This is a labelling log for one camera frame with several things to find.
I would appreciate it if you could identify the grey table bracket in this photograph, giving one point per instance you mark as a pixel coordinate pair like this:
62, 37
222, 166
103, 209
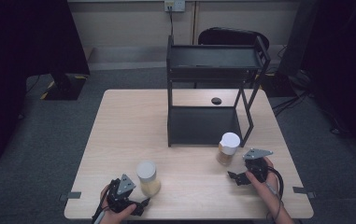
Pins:
303, 190
73, 195

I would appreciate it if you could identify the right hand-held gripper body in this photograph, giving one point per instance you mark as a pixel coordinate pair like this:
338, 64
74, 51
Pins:
258, 168

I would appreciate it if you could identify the jar of brown powder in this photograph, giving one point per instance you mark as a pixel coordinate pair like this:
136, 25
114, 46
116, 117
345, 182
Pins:
227, 149

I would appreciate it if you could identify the jar of yellow powder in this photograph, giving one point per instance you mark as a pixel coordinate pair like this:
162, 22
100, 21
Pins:
148, 182

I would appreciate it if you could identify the white wall outlet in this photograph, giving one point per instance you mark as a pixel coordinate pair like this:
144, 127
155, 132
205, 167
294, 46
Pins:
174, 5

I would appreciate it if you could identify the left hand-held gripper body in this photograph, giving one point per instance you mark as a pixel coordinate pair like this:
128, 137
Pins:
121, 196

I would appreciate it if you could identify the black table grommet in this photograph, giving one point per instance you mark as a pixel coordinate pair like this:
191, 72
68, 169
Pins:
216, 100

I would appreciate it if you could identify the dark curtain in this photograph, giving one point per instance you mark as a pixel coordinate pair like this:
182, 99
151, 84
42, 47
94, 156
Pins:
17, 62

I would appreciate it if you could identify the black metal shelf rack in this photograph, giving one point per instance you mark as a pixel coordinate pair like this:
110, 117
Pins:
203, 124

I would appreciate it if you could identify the person's left hand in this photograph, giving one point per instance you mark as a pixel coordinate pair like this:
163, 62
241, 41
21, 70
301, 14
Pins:
113, 217

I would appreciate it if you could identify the person's right hand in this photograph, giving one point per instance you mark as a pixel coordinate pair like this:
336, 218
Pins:
270, 186

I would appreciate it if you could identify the black stand base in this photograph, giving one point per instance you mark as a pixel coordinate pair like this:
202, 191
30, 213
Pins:
65, 87

